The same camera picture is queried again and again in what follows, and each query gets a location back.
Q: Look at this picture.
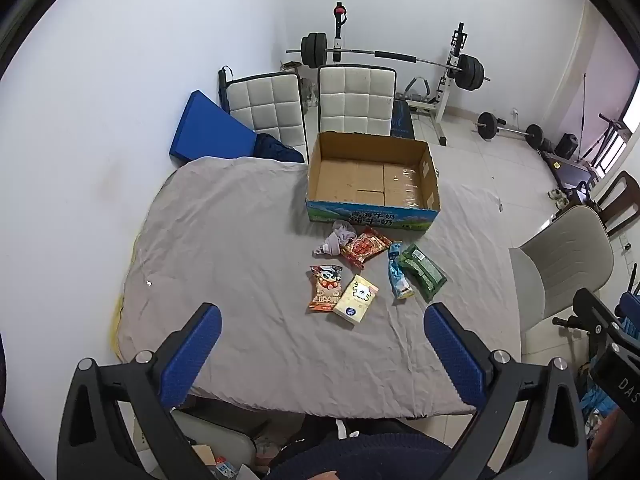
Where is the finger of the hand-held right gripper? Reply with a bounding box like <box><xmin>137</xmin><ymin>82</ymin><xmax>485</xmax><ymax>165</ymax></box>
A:
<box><xmin>572</xmin><ymin>287</ymin><xmax>640</xmax><ymax>348</ymax></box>

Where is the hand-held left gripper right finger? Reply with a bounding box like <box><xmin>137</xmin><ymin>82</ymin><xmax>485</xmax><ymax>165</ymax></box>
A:
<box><xmin>423</xmin><ymin>302</ymin><xmax>588</xmax><ymax>480</ymax></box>

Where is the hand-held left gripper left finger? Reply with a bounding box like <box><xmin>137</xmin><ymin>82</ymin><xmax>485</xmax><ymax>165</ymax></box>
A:
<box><xmin>56</xmin><ymin>302</ymin><xmax>223</xmax><ymax>480</ymax></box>

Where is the green packet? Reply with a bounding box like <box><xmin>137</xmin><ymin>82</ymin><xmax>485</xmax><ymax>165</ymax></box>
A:
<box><xmin>397</xmin><ymin>243</ymin><xmax>448</xmax><ymax>303</ymax></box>

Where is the blue and white packet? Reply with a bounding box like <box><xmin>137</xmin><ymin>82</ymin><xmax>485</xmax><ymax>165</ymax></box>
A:
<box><xmin>387</xmin><ymin>241</ymin><xmax>416</xmax><ymax>302</ymax></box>

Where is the yellow tissue pack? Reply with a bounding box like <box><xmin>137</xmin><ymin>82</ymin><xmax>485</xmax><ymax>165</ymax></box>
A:
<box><xmin>332</xmin><ymin>274</ymin><xmax>379</xmax><ymax>328</ymax></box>

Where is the red snack packet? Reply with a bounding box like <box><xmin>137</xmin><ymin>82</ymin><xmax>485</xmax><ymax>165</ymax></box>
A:
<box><xmin>341</xmin><ymin>226</ymin><xmax>392</xmax><ymax>269</ymax></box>

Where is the orange cartoon snack packet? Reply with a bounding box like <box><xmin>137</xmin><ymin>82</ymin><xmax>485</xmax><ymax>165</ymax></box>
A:
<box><xmin>307</xmin><ymin>265</ymin><xmax>346</xmax><ymax>313</ymax></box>

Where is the grey-purple packet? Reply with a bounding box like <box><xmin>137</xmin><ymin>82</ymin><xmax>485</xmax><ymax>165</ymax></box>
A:
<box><xmin>312</xmin><ymin>220</ymin><xmax>358</xmax><ymax>257</ymax></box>

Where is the printed cardboard box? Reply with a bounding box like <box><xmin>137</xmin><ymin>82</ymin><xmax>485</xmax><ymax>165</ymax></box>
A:
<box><xmin>305</xmin><ymin>131</ymin><xmax>442</xmax><ymax>232</ymax></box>

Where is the beige plastic chair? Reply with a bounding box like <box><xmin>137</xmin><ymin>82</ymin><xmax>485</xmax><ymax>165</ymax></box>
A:
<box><xmin>509</xmin><ymin>205</ymin><xmax>615</xmax><ymax>333</ymax></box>

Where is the beige stool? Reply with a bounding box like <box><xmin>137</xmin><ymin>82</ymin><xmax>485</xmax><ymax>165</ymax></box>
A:
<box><xmin>172</xmin><ymin>407</ymin><xmax>271</xmax><ymax>461</ymax></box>

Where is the grey table cloth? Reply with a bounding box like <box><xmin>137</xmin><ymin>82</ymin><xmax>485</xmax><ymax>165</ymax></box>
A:
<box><xmin>111</xmin><ymin>156</ymin><xmax>523</xmax><ymax>420</ymax></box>

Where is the dark wooden chair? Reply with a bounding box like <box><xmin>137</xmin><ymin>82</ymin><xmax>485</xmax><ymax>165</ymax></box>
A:
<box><xmin>592</xmin><ymin>170</ymin><xmax>640</xmax><ymax>238</ymax></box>

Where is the person's dark clothed torso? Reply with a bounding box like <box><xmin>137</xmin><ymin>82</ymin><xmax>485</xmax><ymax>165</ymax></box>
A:
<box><xmin>267</xmin><ymin>432</ymin><xmax>453</xmax><ymax>480</ymax></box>

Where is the brown low bench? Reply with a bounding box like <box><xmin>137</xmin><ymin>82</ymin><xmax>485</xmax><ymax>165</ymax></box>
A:
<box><xmin>542</xmin><ymin>152</ymin><xmax>598</xmax><ymax>191</ymax></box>

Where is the short barbell with black plates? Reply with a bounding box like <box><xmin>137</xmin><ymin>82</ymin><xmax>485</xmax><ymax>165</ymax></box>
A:
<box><xmin>476</xmin><ymin>112</ymin><xmax>545</xmax><ymax>150</ymax></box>

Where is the black tripod stand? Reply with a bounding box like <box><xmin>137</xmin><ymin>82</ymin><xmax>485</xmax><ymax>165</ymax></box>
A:
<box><xmin>575</xmin><ymin>72</ymin><xmax>631</xmax><ymax>166</ymax></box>

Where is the dark blue garment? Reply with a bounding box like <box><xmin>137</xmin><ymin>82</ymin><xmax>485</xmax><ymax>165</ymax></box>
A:
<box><xmin>252</xmin><ymin>132</ymin><xmax>306</xmax><ymax>163</ymax></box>

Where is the blue foam mat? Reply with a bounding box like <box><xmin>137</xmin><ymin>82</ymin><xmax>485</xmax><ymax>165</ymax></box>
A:
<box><xmin>169</xmin><ymin>90</ymin><xmax>258</xmax><ymax>163</ymax></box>

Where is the white bench press rack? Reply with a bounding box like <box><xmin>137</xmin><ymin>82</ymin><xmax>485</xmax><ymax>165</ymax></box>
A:
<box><xmin>332</xmin><ymin>2</ymin><xmax>471</xmax><ymax>148</ymax></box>

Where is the white padded chair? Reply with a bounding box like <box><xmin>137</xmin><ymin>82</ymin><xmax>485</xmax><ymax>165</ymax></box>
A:
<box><xmin>225</xmin><ymin>72</ymin><xmax>307</xmax><ymax>153</ymax></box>
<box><xmin>317</xmin><ymin>65</ymin><xmax>397</xmax><ymax>137</ymax></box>

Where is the long barbell with black plates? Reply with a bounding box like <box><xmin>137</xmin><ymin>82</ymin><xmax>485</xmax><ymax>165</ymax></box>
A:
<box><xmin>286</xmin><ymin>32</ymin><xmax>491</xmax><ymax>92</ymax></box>

